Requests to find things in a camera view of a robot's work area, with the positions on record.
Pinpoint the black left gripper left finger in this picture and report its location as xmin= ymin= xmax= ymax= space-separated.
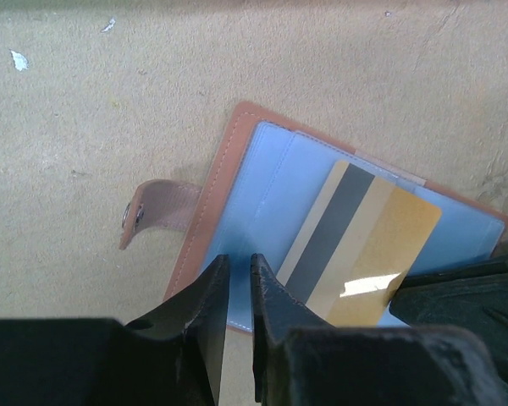
xmin=0 ymin=255 xmax=230 ymax=405

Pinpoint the gold card magnetic stripe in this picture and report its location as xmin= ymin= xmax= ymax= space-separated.
xmin=277 ymin=161 xmax=441 ymax=326

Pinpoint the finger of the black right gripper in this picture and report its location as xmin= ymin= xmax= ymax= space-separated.
xmin=389 ymin=255 xmax=508 ymax=392

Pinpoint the brown leather card holder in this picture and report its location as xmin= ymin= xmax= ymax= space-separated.
xmin=119 ymin=102 xmax=508 ymax=332

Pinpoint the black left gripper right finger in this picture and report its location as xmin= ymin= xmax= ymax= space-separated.
xmin=251 ymin=254 xmax=508 ymax=405

